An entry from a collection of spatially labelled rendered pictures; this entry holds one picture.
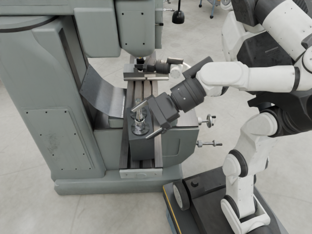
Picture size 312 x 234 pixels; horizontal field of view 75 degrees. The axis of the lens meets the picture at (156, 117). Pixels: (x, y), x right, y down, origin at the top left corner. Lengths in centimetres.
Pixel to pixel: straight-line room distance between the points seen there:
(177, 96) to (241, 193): 83
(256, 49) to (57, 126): 123
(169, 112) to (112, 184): 146
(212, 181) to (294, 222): 101
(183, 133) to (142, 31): 81
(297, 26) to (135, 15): 68
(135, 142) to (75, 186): 120
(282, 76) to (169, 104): 31
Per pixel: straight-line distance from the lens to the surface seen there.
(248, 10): 73
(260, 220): 137
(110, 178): 198
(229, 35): 84
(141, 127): 96
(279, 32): 70
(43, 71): 125
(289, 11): 71
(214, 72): 59
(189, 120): 158
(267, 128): 84
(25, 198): 242
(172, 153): 180
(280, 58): 84
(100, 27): 111
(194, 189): 147
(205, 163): 231
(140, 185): 197
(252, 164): 109
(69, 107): 137
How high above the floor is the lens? 193
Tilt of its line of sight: 47 degrees down
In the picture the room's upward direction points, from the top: straight up
